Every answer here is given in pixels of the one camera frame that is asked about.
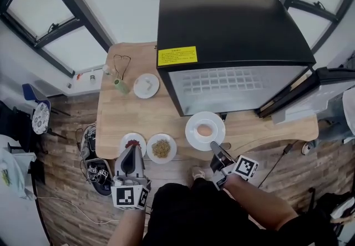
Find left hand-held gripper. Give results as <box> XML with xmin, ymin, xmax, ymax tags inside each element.
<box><xmin>110</xmin><ymin>146</ymin><xmax>153</xmax><ymax>211</ymax></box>

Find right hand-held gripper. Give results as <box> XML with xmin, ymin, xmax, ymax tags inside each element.
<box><xmin>209</xmin><ymin>141</ymin><xmax>260</xmax><ymax>192</ymax></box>

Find white round plate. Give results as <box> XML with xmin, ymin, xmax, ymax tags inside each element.
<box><xmin>185</xmin><ymin>111</ymin><xmax>226</xmax><ymax>152</ymax></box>
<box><xmin>146</xmin><ymin>133</ymin><xmax>178</xmax><ymax>165</ymax></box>
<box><xmin>133</xmin><ymin>73</ymin><xmax>160</xmax><ymax>99</ymax></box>
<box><xmin>119</xmin><ymin>132</ymin><xmax>147</xmax><ymax>158</ymax></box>

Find brown egg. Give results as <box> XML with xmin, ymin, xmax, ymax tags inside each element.
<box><xmin>196</xmin><ymin>125</ymin><xmax>211</xmax><ymax>137</ymax></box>

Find pile of green-brown grains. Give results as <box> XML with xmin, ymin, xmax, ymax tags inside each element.
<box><xmin>151</xmin><ymin>139</ymin><xmax>172</xmax><ymax>157</ymax></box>

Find black mini fridge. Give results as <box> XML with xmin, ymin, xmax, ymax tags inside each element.
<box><xmin>156</xmin><ymin>0</ymin><xmax>355</xmax><ymax>125</ymax></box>

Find person's left forearm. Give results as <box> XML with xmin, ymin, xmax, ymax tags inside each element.
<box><xmin>106</xmin><ymin>207</ymin><xmax>147</xmax><ymax>246</ymax></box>

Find person's right forearm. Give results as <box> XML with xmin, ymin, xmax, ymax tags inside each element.
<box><xmin>224</xmin><ymin>175</ymin><xmax>300</xmax><ymax>231</ymax></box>

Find bags of equipment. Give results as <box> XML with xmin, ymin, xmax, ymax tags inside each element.
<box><xmin>79</xmin><ymin>124</ymin><xmax>114</xmax><ymax>197</ymax></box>

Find person's right shoe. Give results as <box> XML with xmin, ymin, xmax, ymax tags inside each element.
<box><xmin>191</xmin><ymin>166</ymin><xmax>206</xmax><ymax>181</ymax></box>

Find person's black shorts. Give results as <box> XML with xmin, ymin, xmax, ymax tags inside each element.
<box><xmin>143</xmin><ymin>181</ymin><xmax>336</xmax><ymax>246</ymax></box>

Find green cup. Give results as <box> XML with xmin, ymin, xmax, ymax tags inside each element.
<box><xmin>113</xmin><ymin>78</ymin><xmax>130</xmax><ymax>95</ymax></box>

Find patterned round cushion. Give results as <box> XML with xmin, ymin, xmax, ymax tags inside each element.
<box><xmin>32</xmin><ymin>102</ymin><xmax>50</xmax><ymax>135</ymax></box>

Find black office chair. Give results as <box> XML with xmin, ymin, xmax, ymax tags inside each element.
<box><xmin>307</xmin><ymin>188</ymin><xmax>355</xmax><ymax>240</ymax></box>

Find clear plastic bag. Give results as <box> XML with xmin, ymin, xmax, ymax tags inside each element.
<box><xmin>0</xmin><ymin>147</ymin><xmax>37</xmax><ymax>201</ymax></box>

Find blue chair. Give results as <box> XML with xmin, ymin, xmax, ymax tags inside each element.
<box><xmin>22</xmin><ymin>83</ymin><xmax>70</xmax><ymax>140</ymax></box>

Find white side desk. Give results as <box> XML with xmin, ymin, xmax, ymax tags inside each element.
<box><xmin>0</xmin><ymin>134</ymin><xmax>42</xmax><ymax>246</ymax></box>

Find black power adapter with cable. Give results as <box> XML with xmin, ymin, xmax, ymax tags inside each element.
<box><xmin>257</xmin><ymin>142</ymin><xmax>299</xmax><ymax>188</ymax></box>

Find white floor cable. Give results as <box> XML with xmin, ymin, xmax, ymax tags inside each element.
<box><xmin>35</xmin><ymin>196</ymin><xmax>120</xmax><ymax>225</ymax></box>

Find thin wire-frame glasses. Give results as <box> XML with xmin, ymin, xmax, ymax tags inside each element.
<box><xmin>113</xmin><ymin>54</ymin><xmax>131</xmax><ymax>79</ymax></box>

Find large black-frame window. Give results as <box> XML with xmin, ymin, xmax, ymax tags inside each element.
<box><xmin>0</xmin><ymin>0</ymin><xmax>114</xmax><ymax>78</ymax></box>

